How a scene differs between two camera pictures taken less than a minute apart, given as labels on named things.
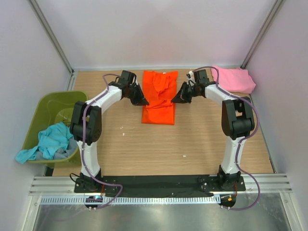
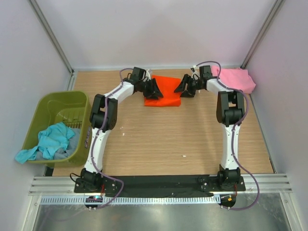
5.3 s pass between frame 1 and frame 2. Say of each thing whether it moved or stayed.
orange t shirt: moved
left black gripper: moved
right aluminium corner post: stayed
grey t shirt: stayed
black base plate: stayed
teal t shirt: stayed
